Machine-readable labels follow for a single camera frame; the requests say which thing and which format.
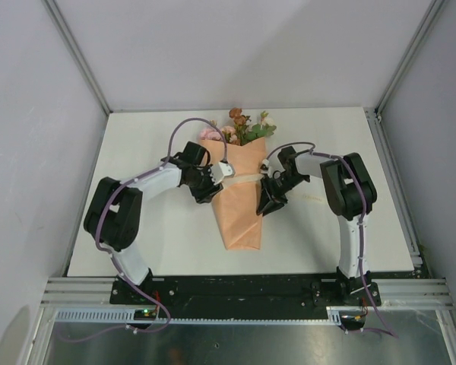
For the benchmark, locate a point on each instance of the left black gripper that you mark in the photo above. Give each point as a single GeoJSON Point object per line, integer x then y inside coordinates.
{"type": "Point", "coordinates": [206, 195]}

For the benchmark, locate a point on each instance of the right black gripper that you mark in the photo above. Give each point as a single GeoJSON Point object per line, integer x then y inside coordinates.
{"type": "Point", "coordinates": [267, 204]}

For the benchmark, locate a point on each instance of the cream ribbon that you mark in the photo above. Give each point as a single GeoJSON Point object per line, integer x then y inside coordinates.
{"type": "Point", "coordinates": [255, 178]}

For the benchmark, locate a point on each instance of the orange beige wrapping paper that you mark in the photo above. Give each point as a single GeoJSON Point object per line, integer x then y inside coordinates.
{"type": "Point", "coordinates": [235, 208]}

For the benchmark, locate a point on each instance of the pink fake flower stem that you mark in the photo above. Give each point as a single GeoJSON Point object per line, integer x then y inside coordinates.
{"type": "Point", "coordinates": [228, 133]}

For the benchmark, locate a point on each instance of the white fake flower stem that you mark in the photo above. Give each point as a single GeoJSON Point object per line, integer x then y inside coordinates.
{"type": "Point", "coordinates": [263, 128]}

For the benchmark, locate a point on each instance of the brown orange fake flower stem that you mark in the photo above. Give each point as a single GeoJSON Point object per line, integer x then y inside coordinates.
{"type": "Point", "coordinates": [240, 122]}

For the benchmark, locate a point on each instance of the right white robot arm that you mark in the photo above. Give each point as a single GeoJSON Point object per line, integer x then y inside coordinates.
{"type": "Point", "coordinates": [350, 194]}

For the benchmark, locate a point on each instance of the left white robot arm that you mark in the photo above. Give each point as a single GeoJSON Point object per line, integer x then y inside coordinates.
{"type": "Point", "coordinates": [114, 214]}

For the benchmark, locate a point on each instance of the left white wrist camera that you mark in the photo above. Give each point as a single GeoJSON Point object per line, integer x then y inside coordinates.
{"type": "Point", "coordinates": [221, 171]}

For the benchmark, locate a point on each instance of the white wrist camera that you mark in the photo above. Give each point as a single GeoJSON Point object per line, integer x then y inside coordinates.
{"type": "Point", "coordinates": [265, 168]}
{"type": "Point", "coordinates": [221, 171]}

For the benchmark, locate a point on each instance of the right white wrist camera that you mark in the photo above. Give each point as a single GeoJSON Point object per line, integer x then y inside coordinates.
{"type": "Point", "coordinates": [265, 168]}

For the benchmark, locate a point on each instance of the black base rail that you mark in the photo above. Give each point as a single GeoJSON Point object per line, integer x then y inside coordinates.
{"type": "Point", "coordinates": [232, 297]}

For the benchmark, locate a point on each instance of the aluminium frame profile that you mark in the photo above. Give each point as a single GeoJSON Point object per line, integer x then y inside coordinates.
{"type": "Point", "coordinates": [77, 292]}

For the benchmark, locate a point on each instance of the left aluminium corner post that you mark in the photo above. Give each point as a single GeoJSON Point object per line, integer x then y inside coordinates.
{"type": "Point", "coordinates": [58, 19]}

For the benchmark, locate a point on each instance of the aluminium corner post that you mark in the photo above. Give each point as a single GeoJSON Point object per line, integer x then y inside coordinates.
{"type": "Point", "coordinates": [420, 36]}
{"type": "Point", "coordinates": [58, 19]}

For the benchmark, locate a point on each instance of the right aluminium corner post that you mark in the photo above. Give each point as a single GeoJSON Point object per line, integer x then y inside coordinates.
{"type": "Point", "coordinates": [420, 36]}

